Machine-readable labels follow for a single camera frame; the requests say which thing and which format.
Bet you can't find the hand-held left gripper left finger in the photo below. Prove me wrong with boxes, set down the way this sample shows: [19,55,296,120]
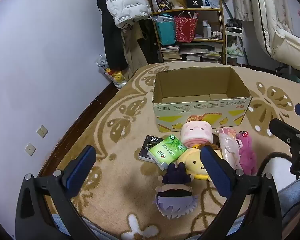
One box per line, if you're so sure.
[15,145,97,240]

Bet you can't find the magenta bear plush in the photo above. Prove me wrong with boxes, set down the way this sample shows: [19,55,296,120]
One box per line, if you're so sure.
[236,130,258,176]

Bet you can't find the white puffer jacket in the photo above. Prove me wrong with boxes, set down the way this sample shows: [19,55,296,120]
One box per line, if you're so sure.
[105,0,152,28]

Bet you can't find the red gift bag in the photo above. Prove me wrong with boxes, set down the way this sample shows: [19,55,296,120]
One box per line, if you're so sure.
[174,11,198,43]

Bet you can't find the printed cardboard box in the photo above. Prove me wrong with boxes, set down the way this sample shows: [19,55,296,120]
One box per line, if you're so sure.
[152,66,252,133]

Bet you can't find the person's right jeans leg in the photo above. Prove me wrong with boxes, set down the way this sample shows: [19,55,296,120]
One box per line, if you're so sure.
[277,177,300,228]

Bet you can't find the green tissue pack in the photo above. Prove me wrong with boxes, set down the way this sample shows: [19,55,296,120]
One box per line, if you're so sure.
[148,134,188,171]

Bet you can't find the yellow dog plush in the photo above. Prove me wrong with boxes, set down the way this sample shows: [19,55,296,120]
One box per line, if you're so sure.
[176,142,224,182]

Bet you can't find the white wall socket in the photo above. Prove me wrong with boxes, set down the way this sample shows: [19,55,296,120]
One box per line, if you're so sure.
[24,143,36,156]
[36,124,49,138]

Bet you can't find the teal bag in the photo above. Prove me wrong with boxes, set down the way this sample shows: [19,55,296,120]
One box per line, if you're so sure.
[155,15,177,46]

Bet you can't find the green white cloth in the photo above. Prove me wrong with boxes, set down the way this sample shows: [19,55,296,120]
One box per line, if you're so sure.
[226,40,240,55]

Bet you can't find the stack of books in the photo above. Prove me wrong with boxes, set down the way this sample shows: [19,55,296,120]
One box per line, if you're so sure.
[160,42,223,64]

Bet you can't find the pink cylinder plush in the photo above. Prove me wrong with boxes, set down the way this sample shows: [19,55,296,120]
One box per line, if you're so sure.
[180,123,213,148]

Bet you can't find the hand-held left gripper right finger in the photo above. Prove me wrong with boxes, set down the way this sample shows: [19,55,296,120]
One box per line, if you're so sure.
[199,145,283,240]

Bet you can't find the tan hanging cloth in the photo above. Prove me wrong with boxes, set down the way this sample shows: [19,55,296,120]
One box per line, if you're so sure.
[120,25,150,78]

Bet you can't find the cream duvet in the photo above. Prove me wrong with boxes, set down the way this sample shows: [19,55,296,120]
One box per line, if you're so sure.
[250,0,300,77]

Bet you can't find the person's jeans leg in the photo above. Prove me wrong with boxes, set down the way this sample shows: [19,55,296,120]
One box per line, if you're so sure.
[277,177,300,228]
[51,212,100,240]

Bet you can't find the row of cosmetic bottles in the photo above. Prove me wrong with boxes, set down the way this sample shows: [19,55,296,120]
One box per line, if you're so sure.
[202,20,223,40]

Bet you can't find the beige flower-pattern blanket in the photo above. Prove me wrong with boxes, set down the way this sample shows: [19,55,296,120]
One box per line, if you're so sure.
[37,61,300,240]

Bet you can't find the white hanging garment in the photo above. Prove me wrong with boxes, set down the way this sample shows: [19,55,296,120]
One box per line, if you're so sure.
[229,0,255,22]

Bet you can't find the purple-haired plush doll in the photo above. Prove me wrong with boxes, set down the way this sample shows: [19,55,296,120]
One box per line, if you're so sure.
[154,162,199,220]

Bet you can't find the black tissue pack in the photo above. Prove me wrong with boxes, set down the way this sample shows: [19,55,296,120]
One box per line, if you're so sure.
[138,135,165,162]

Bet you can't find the plastic bag with yellow item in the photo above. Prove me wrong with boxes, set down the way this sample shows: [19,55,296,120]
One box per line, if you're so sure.
[97,55,128,89]

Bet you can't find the white trolley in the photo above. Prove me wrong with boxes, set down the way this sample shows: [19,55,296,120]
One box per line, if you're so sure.
[224,25,248,67]

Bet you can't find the black hanging coat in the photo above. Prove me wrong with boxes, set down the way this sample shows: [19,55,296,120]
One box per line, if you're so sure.
[97,0,130,70]

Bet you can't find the wooden shelf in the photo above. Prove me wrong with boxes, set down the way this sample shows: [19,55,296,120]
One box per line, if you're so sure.
[150,0,227,64]

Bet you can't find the brown white furry cloth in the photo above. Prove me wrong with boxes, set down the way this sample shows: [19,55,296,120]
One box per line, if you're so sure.
[256,152,294,183]

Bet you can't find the person's left jeans leg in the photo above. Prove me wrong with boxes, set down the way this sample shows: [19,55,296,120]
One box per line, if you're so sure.
[51,212,100,240]

